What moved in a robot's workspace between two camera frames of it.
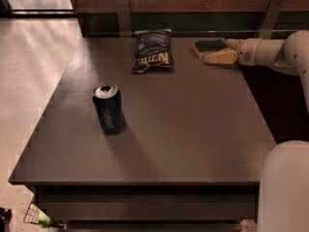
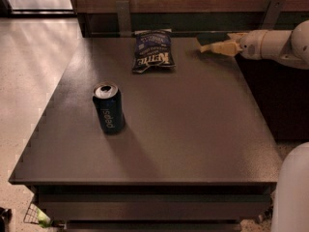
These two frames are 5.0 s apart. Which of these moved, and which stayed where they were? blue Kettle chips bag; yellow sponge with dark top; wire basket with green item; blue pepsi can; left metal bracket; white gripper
Moved: yellow sponge with dark top; white gripper
Stayed: left metal bracket; blue Kettle chips bag; blue pepsi can; wire basket with green item
